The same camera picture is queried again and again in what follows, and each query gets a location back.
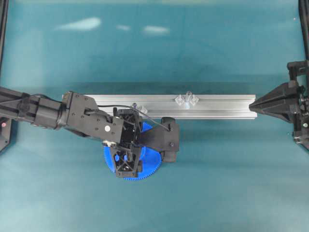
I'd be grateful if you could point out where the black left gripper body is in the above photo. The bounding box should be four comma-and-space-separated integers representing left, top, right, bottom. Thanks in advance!
113, 108, 143, 152

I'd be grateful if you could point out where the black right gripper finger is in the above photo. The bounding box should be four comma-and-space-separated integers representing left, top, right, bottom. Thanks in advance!
249, 81, 294, 123

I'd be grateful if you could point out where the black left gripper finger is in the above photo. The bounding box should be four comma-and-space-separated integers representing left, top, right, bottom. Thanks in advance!
113, 147, 143, 178

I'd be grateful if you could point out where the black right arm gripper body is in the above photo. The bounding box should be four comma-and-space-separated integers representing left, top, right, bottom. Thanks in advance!
287, 60, 309, 151

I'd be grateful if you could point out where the large blue gear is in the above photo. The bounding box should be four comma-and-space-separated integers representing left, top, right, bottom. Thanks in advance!
103, 121, 163, 182

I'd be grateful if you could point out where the black arm base left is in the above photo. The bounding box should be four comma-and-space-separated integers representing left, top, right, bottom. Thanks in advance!
0, 117, 12, 152

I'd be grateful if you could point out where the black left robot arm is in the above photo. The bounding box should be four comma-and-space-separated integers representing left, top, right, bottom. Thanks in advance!
0, 87, 142, 177

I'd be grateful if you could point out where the steel shaft far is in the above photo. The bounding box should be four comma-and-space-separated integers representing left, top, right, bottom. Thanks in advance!
185, 91, 192, 109

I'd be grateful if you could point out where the clear bracket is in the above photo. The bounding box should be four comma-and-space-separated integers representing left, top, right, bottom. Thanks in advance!
138, 106, 148, 114
190, 95, 199, 106
174, 95, 185, 106

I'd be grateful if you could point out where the aluminium extrusion rail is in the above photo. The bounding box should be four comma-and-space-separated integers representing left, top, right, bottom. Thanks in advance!
88, 94, 257, 119

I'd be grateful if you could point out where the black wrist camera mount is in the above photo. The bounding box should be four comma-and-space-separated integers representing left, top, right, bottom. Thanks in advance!
138, 117, 180, 162

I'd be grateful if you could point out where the black frame post right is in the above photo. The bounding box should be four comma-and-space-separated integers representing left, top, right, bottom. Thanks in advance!
298, 0, 309, 60

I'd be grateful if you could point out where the black frame post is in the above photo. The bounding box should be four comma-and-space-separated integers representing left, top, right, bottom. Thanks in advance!
298, 0, 309, 60
0, 0, 9, 63

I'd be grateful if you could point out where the black camera cable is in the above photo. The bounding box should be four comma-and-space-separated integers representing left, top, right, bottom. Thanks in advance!
0, 94, 169, 132

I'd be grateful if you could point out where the black frame post left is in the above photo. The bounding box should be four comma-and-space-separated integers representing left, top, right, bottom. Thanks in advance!
0, 0, 9, 63

